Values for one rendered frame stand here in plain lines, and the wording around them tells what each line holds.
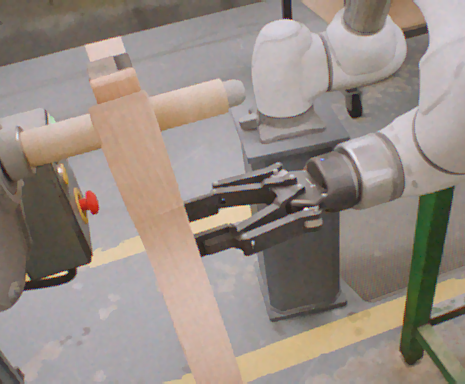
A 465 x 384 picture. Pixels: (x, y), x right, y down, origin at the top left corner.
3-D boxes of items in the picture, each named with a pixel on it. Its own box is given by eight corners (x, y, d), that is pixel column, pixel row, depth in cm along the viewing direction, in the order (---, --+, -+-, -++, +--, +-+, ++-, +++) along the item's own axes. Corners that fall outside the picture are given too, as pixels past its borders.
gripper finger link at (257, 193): (296, 179, 64) (296, 173, 65) (208, 189, 66) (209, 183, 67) (300, 204, 66) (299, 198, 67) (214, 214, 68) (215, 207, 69)
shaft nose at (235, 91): (227, 98, 46) (218, 77, 47) (227, 113, 48) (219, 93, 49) (248, 92, 47) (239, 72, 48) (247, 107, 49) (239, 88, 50)
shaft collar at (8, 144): (-3, 165, 42) (-10, 120, 44) (18, 190, 46) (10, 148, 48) (22, 158, 42) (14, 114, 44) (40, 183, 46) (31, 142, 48)
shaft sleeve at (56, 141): (24, 156, 43) (18, 125, 44) (36, 173, 46) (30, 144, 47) (229, 99, 46) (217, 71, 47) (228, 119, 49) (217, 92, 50)
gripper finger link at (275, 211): (302, 207, 66) (309, 211, 65) (232, 251, 61) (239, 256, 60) (298, 181, 64) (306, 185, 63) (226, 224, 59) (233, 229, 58)
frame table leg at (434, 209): (406, 369, 158) (445, 119, 101) (397, 355, 162) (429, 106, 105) (422, 363, 158) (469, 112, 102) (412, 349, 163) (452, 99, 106)
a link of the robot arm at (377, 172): (368, 179, 73) (329, 192, 72) (365, 121, 68) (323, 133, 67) (404, 212, 65) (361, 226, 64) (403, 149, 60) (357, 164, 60)
